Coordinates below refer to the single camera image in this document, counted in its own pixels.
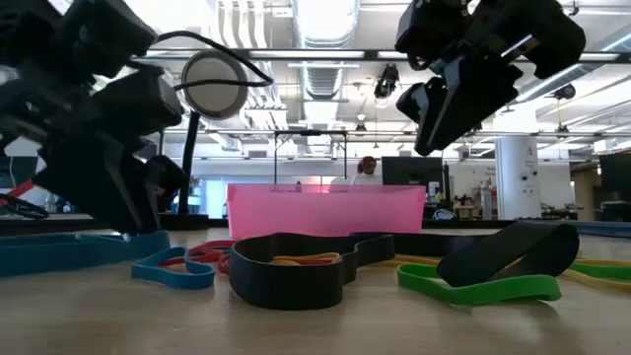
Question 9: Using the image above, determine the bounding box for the pink plastic bin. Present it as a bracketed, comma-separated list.
[226, 182, 427, 242]

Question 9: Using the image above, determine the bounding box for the black frame stand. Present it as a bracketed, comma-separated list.
[272, 129, 349, 187]

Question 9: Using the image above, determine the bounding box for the black hanging ceiling spotlight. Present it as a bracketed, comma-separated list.
[552, 83, 577, 102]
[373, 62, 400, 101]

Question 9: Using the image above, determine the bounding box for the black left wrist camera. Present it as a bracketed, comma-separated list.
[92, 62, 184, 131]

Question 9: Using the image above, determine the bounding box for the person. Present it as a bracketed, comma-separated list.
[328, 155, 384, 187]

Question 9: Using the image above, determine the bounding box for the black overhead frame bar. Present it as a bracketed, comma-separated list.
[132, 47, 631, 63]

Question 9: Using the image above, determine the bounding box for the black left wrist camera cable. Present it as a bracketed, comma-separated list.
[156, 30, 275, 93]

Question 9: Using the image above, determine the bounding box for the wide black rubber band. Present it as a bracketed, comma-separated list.
[436, 221, 581, 289]
[229, 232, 396, 312]
[348, 231, 494, 258]

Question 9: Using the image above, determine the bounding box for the yellow rubber band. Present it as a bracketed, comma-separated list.
[367, 253, 631, 293]
[268, 251, 342, 267]
[574, 257, 631, 267]

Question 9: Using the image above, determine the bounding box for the red strip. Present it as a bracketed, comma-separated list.
[0, 178, 35, 206]

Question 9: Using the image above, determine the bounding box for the wide blue rubber band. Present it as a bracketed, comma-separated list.
[0, 230, 172, 278]

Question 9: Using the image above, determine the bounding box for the silver ceiling air duct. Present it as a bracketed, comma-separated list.
[290, 0, 362, 100]

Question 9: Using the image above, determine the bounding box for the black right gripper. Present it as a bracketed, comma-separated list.
[394, 0, 588, 157]

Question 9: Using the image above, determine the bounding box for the white round pillar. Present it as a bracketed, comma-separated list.
[494, 135, 541, 221]

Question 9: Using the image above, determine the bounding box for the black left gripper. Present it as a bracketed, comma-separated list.
[29, 0, 160, 149]

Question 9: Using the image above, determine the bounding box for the black clamp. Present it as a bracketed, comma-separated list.
[0, 192, 49, 220]

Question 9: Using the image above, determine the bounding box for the green rubber band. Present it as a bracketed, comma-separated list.
[396, 262, 563, 307]
[566, 260, 631, 282]

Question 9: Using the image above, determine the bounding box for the black computer monitor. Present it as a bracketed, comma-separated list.
[382, 156, 445, 188]

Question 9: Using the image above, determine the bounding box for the dark wall screen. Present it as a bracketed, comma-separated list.
[0, 155, 39, 190]

